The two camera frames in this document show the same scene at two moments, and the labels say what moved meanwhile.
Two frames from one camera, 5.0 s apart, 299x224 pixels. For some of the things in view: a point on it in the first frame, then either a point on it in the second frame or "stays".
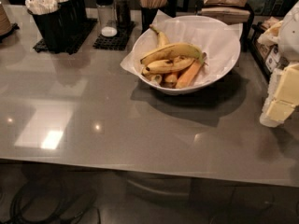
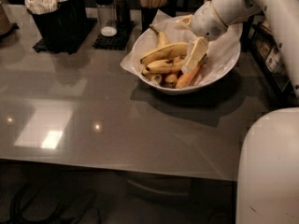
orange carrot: (187, 76) stays
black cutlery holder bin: (61, 30) stays
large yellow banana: (168, 51) stays
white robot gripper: (290, 36) to (206, 22)
